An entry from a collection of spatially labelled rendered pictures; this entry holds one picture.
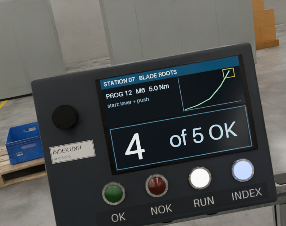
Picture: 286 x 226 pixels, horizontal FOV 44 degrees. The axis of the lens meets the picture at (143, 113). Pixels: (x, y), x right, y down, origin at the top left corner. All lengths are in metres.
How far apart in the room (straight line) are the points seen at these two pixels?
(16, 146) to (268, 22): 7.12
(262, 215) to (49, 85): 2.09
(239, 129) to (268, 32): 8.90
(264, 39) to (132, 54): 4.00
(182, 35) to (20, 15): 3.33
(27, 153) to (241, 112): 3.21
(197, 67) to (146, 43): 5.90
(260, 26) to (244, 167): 8.78
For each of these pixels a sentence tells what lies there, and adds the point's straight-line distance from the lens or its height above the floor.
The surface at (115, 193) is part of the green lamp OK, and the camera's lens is 0.41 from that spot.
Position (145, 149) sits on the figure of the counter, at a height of 1.16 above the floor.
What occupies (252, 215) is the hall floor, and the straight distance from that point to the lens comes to 2.40.
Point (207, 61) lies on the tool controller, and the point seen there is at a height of 1.24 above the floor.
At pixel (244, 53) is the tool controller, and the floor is 1.24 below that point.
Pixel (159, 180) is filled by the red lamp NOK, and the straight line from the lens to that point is 0.41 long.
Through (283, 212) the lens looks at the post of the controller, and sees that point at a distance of 0.55.
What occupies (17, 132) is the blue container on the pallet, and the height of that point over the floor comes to 0.29.
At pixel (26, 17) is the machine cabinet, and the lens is 7.82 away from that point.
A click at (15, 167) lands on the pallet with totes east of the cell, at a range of 3.51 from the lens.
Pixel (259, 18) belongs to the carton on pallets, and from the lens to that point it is 9.15.
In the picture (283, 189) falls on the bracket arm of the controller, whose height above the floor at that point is 1.05.
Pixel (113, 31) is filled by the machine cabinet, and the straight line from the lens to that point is 6.23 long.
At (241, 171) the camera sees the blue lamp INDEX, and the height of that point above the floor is 1.12.
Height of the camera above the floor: 1.31
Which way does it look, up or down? 16 degrees down
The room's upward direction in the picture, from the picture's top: 10 degrees counter-clockwise
